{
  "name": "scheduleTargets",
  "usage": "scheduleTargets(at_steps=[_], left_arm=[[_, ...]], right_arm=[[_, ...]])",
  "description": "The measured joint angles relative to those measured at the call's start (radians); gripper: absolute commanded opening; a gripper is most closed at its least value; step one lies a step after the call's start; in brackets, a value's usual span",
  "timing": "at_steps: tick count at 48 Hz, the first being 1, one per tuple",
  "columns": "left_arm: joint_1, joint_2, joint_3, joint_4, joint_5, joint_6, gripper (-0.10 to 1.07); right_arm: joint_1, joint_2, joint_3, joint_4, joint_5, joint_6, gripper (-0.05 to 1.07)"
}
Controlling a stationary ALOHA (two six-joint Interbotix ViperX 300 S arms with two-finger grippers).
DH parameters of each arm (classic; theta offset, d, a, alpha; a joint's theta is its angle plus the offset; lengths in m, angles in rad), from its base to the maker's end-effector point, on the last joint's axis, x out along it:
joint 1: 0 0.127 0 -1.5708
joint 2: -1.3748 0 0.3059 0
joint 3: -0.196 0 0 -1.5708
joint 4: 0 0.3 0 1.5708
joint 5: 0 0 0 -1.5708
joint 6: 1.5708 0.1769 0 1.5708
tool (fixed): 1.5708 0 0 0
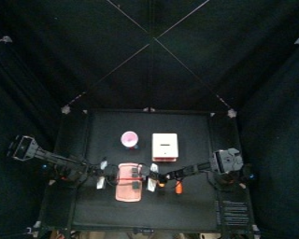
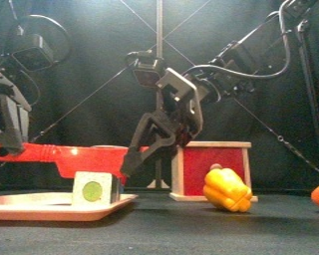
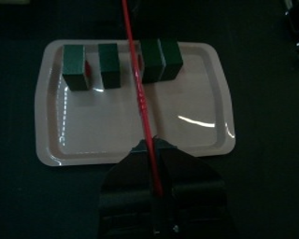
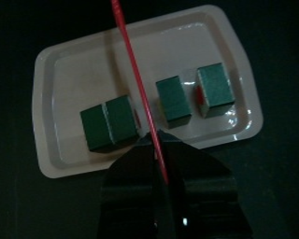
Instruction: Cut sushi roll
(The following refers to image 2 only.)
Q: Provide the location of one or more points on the red toy saucepan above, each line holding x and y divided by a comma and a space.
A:
87, 161

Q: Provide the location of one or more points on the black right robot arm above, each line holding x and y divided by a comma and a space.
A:
263, 46

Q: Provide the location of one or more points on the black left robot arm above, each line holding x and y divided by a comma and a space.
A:
6, 20

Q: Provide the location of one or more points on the white sushi roll green centre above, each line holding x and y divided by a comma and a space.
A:
93, 189

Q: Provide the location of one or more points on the wooden box red panel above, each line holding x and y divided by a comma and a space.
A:
212, 166

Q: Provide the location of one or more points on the yellow toy bell pepper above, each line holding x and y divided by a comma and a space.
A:
226, 191

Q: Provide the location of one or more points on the white tray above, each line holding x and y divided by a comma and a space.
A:
37, 207

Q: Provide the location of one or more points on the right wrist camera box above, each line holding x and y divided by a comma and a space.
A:
147, 68

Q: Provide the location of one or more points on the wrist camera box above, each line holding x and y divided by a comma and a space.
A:
147, 68
31, 53

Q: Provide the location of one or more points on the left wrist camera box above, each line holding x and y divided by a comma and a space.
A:
31, 53

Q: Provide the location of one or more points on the grey vertical frame post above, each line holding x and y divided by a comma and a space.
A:
159, 26

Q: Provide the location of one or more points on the black side frame post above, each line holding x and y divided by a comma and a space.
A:
310, 86

